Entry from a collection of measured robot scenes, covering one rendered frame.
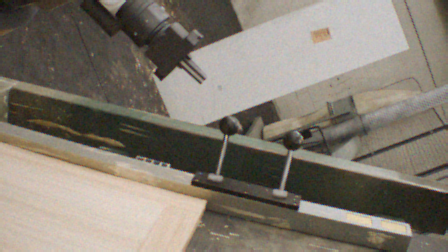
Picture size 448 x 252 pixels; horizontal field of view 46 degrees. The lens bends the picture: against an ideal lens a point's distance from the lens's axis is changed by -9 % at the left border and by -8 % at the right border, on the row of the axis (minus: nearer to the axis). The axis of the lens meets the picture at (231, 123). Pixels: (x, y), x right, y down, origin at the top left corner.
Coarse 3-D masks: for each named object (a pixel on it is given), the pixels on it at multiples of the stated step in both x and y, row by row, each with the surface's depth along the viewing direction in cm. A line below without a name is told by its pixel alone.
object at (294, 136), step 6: (288, 132) 103; (294, 132) 103; (288, 138) 102; (294, 138) 102; (300, 138) 103; (288, 144) 102; (294, 144) 102; (300, 144) 103; (288, 150) 103; (294, 150) 103; (288, 156) 103; (288, 162) 103; (288, 168) 103; (282, 174) 102; (282, 180) 102; (282, 186) 102; (276, 192) 101; (282, 192) 101; (282, 198) 101
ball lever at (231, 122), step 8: (224, 120) 104; (232, 120) 104; (224, 128) 104; (232, 128) 103; (224, 136) 104; (224, 144) 104; (224, 152) 104; (216, 168) 103; (208, 176) 102; (216, 176) 102
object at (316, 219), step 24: (24, 144) 106; (48, 144) 105; (72, 144) 108; (96, 168) 104; (120, 168) 103; (144, 168) 104; (168, 168) 106; (192, 192) 102; (216, 192) 101; (240, 216) 102; (264, 216) 101; (288, 216) 100; (312, 216) 99; (336, 216) 100; (360, 240) 99; (384, 240) 98; (408, 240) 98
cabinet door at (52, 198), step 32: (0, 160) 99; (32, 160) 102; (0, 192) 88; (32, 192) 91; (64, 192) 94; (96, 192) 96; (128, 192) 98; (160, 192) 101; (0, 224) 79; (32, 224) 82; (64, 224) 84; (96, 224) 86; (128, 224) 89; (160, 224) 90; (192, 224) 92
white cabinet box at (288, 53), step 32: (352, 0) 424; (384, 0) 419; (256, 32) 445; (288, 32) 440; (320, 32) 435; (352, 32) 430; (384, 32) 425; (224, 64) 456; (256, 64) 451; (288, 64) 447; (320, 64) 442; (352, 64) 437; (192, 96) 468; (224, 96) 463; (256, 96) 458
